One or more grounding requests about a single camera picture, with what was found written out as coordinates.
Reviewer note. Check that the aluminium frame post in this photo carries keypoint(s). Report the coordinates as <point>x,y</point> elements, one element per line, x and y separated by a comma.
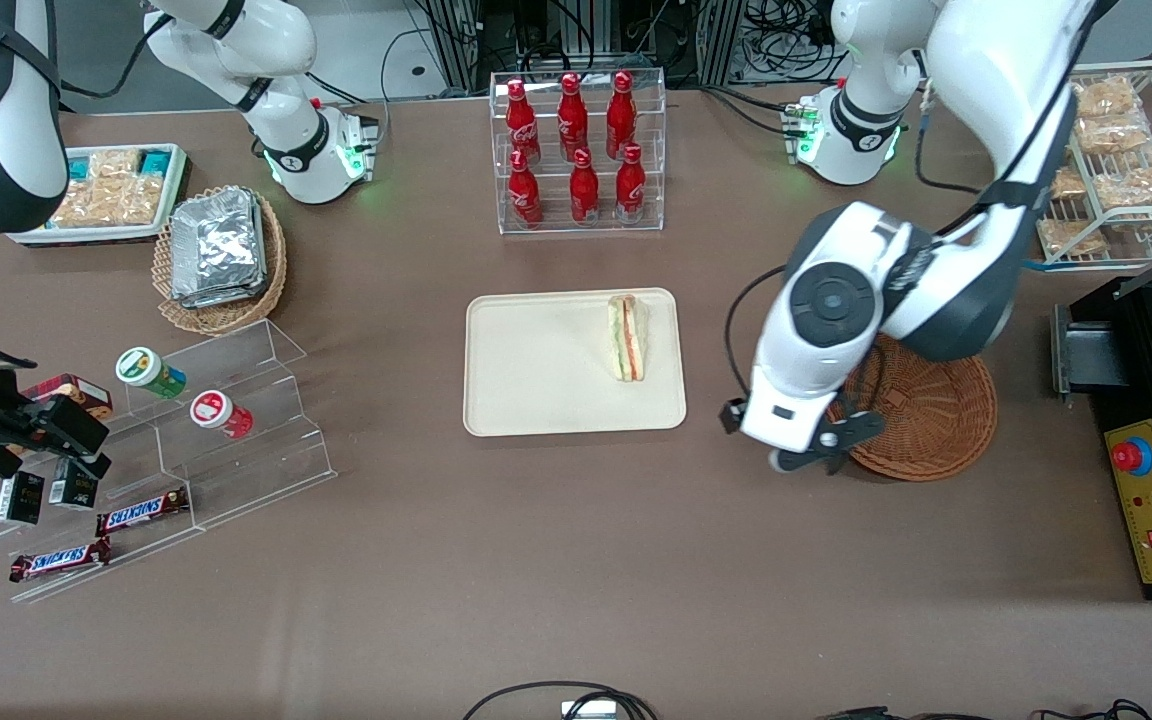
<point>458,45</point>
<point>721,40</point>

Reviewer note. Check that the red emergency stop button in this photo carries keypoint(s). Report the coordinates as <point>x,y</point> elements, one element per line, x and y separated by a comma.
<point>1130,457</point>

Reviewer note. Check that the small black box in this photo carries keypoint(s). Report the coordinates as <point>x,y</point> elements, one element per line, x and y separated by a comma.
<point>74,488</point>
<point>19,498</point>

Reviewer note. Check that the round brown wicker basket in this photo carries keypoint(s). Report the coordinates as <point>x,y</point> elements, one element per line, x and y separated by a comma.
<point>936,420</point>

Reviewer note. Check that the silver foil pack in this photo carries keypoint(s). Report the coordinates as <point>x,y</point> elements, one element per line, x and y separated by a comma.
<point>236,297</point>
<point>218,240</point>

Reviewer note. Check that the green cup with white lid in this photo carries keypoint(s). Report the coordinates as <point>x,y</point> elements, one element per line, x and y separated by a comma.
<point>148,371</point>

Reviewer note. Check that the black machine base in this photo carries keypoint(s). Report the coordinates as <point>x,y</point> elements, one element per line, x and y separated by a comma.
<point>1126,400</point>

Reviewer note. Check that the grey metal block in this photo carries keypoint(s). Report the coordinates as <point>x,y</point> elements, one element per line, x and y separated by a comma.
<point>1091,355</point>

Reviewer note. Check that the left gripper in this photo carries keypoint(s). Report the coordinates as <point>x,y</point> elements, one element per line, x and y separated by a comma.
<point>728,416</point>

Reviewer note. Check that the brown snickers bar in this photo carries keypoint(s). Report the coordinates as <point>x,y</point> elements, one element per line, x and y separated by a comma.
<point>141,512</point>
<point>58,561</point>

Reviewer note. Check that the clear acrylic stepped shelf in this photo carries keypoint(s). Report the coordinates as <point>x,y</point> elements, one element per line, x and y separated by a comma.
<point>256,470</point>

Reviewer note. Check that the white rectangular snack tray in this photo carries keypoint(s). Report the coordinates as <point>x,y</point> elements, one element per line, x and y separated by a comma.
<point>86,233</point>

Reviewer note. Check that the beige plastic tray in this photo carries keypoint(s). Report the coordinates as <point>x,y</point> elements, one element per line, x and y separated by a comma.
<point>546,365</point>

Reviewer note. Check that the teal snack packet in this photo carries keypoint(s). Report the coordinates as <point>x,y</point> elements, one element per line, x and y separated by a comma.
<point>156,161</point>
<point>79,168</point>

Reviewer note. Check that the clear bag of fried snacks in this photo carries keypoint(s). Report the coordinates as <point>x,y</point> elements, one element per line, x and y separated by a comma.
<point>1074,237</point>
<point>1116,135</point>
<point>1068,183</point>
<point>1136,182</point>
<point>1108,97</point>

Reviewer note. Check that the triangular sandwich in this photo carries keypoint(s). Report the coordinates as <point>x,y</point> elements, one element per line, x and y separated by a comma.
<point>628,340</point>

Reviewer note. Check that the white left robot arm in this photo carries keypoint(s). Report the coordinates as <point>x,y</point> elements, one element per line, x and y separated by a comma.
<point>976,120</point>

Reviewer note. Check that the red cola bottle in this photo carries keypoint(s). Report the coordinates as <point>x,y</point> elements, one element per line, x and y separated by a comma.
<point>621,118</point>
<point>572,120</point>
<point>521,125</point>
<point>524,195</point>
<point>584,192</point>
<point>630,190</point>

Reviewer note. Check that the red cup with white lid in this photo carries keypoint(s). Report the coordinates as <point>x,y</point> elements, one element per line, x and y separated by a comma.
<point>219,413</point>

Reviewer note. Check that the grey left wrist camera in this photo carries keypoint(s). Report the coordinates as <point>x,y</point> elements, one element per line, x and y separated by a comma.
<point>794,460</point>

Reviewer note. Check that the clear acrylic bottle rack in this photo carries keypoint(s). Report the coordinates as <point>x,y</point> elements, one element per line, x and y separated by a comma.
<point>548,222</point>

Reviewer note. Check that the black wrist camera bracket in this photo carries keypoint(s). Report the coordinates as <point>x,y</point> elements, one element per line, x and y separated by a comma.
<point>851,432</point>

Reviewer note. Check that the clear bag of crackers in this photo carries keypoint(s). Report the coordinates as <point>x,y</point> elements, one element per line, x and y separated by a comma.
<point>139,198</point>
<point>84,205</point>
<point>116,163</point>

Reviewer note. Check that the brown chocolate box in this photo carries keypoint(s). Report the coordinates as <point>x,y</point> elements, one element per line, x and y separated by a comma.
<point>81,392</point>

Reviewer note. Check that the oval light wicker basket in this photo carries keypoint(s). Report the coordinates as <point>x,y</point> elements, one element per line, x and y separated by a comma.
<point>226,318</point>

